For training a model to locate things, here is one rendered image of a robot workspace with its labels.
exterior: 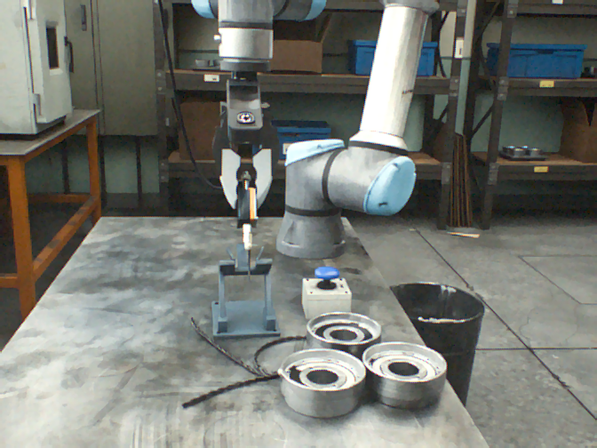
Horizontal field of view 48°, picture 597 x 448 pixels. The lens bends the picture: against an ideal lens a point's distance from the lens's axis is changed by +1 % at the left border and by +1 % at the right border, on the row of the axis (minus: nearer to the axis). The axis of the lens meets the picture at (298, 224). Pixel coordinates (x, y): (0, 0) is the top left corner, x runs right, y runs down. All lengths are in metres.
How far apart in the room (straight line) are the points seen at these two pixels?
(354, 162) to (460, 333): 0.95
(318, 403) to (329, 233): 0.60
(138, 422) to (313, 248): 0.63
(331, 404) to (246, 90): 0.44
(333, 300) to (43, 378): 0.43
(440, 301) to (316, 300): 1.32
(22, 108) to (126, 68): 1.72
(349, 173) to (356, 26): 3.64
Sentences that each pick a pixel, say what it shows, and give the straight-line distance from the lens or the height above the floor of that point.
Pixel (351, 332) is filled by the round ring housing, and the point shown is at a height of 0.82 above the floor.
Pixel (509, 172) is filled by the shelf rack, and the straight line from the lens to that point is 4.64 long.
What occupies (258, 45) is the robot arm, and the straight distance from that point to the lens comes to 0.94.
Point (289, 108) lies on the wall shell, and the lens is 4.82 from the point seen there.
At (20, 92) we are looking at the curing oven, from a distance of 2.97.
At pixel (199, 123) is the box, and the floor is 0.69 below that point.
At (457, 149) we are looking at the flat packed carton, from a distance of 4.55.
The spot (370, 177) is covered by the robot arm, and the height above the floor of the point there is 0.99.
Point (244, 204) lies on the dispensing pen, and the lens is 0.96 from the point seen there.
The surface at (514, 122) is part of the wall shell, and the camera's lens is 5.24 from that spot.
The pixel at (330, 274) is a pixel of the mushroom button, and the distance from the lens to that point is 1.05.
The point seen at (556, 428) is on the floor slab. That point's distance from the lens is 2.48.
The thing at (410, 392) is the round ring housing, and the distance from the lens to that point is 0.83.
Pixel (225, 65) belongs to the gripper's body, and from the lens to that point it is 0.95.
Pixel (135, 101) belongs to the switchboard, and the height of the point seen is 0.79.
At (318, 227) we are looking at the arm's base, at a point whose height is 0.86.
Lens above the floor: 1.23
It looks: 16 degrees down
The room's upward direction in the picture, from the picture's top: 2 degrees clockwise
